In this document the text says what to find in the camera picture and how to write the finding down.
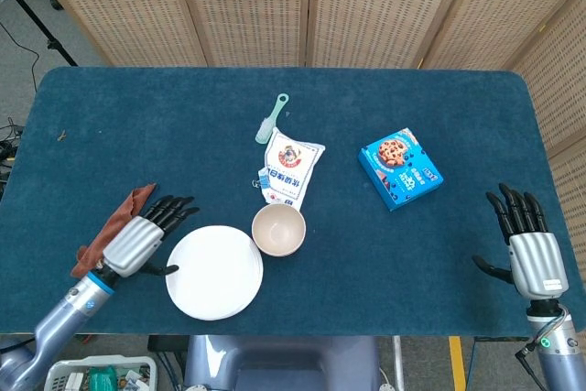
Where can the woven rattan screen panel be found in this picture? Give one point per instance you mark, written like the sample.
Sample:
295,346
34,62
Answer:
503,6
247,6
123,6
558,75
572,208
384,6

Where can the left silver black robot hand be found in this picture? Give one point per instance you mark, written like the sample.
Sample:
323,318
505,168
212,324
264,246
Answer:
133,244

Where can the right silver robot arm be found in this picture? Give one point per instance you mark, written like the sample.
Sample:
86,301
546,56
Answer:
561,363

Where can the white metal tube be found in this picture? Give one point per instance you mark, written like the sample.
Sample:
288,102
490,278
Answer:
398,363

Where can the black tripod stand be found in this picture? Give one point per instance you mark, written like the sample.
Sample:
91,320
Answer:
41,29

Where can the small brown scrap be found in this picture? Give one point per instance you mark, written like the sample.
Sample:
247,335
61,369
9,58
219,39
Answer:
61,135

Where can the white plastic basket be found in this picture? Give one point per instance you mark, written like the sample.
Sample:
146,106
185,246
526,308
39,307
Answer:
59,370

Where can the white round plate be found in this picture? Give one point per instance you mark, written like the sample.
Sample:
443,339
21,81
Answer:
215,272
262,272

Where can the brown cloth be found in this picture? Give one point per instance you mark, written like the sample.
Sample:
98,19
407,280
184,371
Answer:
123,212

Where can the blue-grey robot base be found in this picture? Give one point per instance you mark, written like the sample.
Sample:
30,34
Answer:
274,363

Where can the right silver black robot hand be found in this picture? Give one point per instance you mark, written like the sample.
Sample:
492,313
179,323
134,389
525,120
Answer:
538,263

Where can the green packet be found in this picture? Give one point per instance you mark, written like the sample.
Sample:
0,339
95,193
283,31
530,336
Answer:
103,379

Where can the blue binder clip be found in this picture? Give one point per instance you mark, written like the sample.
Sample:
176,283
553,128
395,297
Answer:
264,179

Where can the blue cookie box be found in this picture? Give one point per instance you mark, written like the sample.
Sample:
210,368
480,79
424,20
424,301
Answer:
398,166

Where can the off-white bowl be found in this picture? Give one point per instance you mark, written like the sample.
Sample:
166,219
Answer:
278,228
279,253

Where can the dark blue tablecloth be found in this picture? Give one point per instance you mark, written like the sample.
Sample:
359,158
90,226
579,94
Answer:
183,134

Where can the white sugar bag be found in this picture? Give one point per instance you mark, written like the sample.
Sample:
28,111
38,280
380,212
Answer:
288,166

